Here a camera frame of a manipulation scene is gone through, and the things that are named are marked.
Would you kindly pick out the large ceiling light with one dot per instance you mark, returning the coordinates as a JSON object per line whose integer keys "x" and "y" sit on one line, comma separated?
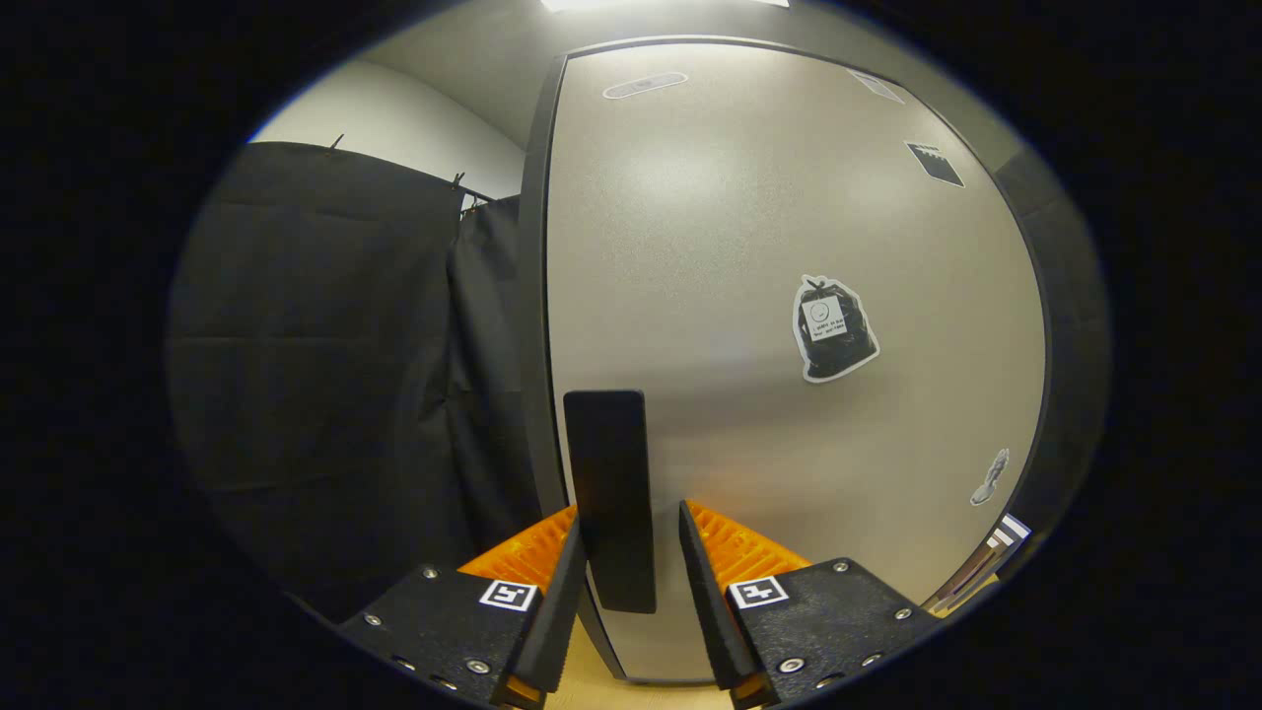
{"x": 592, "y": 3}

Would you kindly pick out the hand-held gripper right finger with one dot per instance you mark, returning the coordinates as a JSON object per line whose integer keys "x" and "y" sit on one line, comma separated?
{"x": 705, "y": 611}

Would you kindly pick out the grey cabinet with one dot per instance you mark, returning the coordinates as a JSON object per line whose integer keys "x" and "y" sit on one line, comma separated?
{"x": 532, "y": 296}

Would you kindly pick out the black backdrop cloth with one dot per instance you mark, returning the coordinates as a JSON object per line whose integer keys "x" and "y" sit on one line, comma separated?
{"x": 325, "y": 375}

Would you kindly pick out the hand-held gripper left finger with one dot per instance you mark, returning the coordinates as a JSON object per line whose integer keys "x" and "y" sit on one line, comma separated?
{"x": 557, "y": 611}

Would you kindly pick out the grey cabinet door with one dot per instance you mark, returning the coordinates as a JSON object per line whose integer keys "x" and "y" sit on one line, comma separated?
{"x": 710, "y": 247}

